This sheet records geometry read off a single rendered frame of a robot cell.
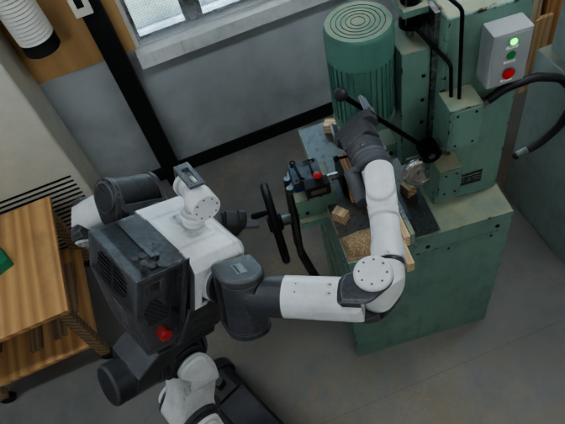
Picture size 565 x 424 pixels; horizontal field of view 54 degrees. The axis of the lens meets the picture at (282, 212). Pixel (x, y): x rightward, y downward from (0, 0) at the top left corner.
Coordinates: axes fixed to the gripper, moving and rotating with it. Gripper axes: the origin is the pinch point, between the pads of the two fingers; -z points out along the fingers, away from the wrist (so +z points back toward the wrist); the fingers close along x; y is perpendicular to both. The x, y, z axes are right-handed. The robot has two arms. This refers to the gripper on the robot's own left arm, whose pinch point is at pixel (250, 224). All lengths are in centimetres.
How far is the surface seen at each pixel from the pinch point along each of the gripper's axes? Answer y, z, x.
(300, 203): 3.0, -13.3, 11.2
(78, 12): 105, 51, -33
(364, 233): -11.1, -27.6, 22.0
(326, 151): 25.8, -28.8, 7.0
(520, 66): 12, -44, 77
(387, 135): 17, -35, 34
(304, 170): 13.1, -14.8, 14.5
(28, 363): -20, 63, -122
